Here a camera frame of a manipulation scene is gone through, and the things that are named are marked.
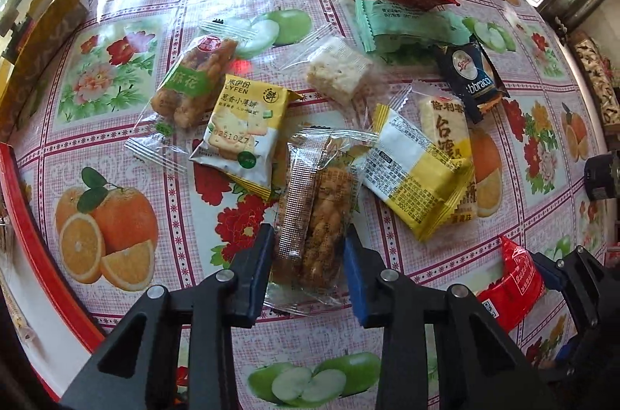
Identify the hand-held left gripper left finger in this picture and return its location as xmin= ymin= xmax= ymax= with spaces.
xmin=58 ymin=223 xmax=277 ymax=410

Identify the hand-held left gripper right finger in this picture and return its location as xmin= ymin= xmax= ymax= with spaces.
xmin=342 ymin=225 xmax=563 ymax=410

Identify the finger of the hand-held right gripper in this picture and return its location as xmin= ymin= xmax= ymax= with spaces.
xmin=529 ymin=245 xmax=612 ymax=333
xmin=542 ymin=332 xmax=589 ymax=384

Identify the red white snack packet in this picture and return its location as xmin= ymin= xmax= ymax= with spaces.
xmin=476 ymin=236 xmax=547 ymax=333

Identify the clear twisted biscuit packet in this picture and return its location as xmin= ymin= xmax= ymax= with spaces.
xmin=264 ymin=125 xmax=381 ymax=318

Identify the yellow white text-back packet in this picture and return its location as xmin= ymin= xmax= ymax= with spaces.
xmin=361 ymin=104 xmax=476 ymax=243

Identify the yellow rice cracker packet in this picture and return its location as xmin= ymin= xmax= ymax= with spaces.
xmin=387 ymin=81 xmax=491 ymax=219

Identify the dark blue snack packet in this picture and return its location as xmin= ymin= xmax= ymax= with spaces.
xmin=436 ymin=42 xmax=509 ymax=124

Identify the fried dough twist packet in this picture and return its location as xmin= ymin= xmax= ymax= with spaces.
xmin=125 ymin=19 xmax=258 ymax=174

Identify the red rimmed tray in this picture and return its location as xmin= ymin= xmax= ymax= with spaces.
xmin=0 ymin=141 xmax=107 ymax=355

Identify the light green snack packet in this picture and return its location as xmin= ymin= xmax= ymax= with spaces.
xmin=353 ymin=0 xmax=473 ymax=55

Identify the floral patterned chair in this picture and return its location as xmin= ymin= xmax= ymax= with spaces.
xmin=569 ymin=29 xmax=620 ymax=130

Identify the yellow white cracker packet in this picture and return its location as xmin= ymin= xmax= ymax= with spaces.
xmin=189 ymin=73 xmax=303 ymax=202

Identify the clear rice crispy packet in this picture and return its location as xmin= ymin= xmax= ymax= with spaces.
xmin=305 ymin=34 xmax=388 ymax=103

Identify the fruit print plastic tablecloth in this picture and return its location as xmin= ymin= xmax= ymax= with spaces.
xmin=0 ymin=0 xmax=612 ymax=410

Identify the golden yellow box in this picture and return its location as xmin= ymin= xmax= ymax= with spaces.
xmin=0 ymin=0 xmax=90 ymax=144

